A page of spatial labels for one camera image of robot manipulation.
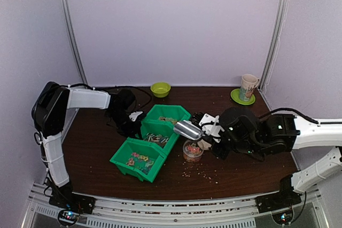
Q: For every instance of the green three-compartment candy bin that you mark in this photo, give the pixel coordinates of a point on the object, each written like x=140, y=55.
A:
x=151, y=124

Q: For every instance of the dark wrapped candies pile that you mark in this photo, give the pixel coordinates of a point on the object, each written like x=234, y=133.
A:
x=157, y=139

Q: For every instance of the green wrapped candies pile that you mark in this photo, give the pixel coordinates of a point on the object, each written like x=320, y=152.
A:
x=168, y=119

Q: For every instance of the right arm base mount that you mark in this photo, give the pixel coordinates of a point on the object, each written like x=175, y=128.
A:
x=280, y=205

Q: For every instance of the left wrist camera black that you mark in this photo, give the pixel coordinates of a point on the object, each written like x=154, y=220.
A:
x=126, y=98

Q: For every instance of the green saucer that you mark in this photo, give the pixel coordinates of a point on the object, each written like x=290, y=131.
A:
x=242, y=97

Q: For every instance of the right aluminium frame post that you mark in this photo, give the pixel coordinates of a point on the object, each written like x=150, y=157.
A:
x=274, y=45

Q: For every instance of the small green bowl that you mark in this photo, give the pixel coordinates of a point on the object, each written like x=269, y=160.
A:
x=160, y=89

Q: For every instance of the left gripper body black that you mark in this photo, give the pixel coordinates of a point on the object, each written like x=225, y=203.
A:
x=126, y=127

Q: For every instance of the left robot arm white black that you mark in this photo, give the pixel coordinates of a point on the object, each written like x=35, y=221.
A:
x=53, y=157

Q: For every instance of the patterned ceramic mug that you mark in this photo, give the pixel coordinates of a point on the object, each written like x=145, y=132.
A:
x=249, y=82

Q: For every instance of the left aluminium frame post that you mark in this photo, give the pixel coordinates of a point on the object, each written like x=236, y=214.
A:
x=72, y=41

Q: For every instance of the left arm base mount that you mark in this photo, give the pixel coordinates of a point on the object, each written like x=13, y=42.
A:
x=71, y=211

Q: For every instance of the aluminium frame post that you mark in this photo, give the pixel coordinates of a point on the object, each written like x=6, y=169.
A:
x=72, y=41
x=274, y=45

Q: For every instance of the metal scoop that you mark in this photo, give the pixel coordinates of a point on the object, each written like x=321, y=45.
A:
x=188, y=130

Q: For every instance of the clear plastic jar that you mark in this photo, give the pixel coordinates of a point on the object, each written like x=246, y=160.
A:
x=192, y=152

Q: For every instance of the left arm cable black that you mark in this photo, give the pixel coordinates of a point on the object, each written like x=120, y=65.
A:
x=133, y=90

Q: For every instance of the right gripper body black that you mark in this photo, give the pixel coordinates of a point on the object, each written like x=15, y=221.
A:
x=244, y=147

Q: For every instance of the orange candies pile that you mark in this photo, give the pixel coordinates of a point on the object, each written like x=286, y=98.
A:
x=141, y=162

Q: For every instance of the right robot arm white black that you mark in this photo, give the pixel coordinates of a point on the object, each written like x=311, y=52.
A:
x=311, y=133

